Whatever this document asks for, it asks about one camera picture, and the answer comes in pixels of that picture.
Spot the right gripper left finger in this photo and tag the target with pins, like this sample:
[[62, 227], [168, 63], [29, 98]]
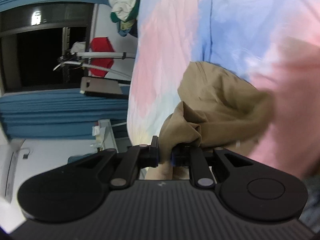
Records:
[[130, 163]]

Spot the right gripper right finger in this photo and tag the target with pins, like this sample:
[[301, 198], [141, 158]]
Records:
[[206, 169]]

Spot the tan knit sweater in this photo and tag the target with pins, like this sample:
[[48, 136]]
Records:
[[217, 108]]

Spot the white and green clothes pile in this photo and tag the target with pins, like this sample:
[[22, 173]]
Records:
[[124, 14]]

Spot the white side table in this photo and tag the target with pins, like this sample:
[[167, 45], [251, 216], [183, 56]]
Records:
[[104, 136]]

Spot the blue curtain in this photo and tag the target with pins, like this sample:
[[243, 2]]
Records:
[[56, 113]]

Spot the grey laptop stand panel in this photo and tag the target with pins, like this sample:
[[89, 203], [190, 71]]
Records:
[[105, 88]]

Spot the pastel tie-dye bed sheet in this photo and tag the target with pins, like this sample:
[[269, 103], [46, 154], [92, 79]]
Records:
[[274, 44]]

